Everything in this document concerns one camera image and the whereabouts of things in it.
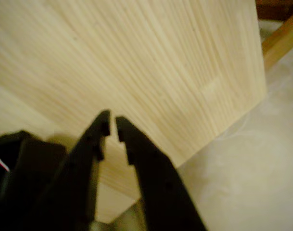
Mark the light wooden beam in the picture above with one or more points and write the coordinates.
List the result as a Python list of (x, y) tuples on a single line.
[(278, 41)]

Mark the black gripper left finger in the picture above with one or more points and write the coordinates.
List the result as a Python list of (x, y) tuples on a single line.
[(74, 183)]

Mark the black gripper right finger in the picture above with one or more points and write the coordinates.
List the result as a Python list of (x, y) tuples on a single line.
[(160, 187)]

